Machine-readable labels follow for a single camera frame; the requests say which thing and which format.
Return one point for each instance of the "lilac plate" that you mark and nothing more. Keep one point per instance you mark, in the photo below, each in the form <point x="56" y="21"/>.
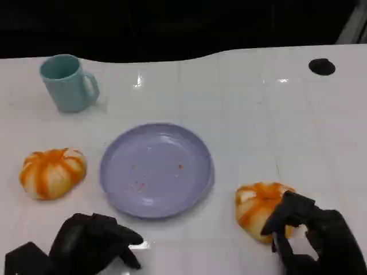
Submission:
<point x="160" y="177"/>

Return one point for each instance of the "orange and white bread roll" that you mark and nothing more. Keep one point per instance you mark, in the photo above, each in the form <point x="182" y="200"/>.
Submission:
<point x="252" y="209"/>
<point x="51" y="174"/>

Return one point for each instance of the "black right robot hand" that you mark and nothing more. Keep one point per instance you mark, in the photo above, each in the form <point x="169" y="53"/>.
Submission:
<point x="335" y="237"/>

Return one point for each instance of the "black round table grommet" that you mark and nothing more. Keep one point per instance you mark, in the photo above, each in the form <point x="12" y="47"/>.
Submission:
<point x="321" y="67"/>

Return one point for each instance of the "grey metal frame post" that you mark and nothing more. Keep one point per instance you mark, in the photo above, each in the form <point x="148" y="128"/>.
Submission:
<point x="354" y="25"/>

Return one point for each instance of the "pale green mug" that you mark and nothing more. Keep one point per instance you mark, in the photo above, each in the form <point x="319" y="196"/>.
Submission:
<point x="67" y="91"/>

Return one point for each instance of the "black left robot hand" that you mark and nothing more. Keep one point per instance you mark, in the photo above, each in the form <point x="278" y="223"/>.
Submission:
<point x="83" y="243"/>

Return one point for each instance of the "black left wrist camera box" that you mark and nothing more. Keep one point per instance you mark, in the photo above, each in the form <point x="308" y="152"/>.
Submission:
<point x="25" y="260"/>

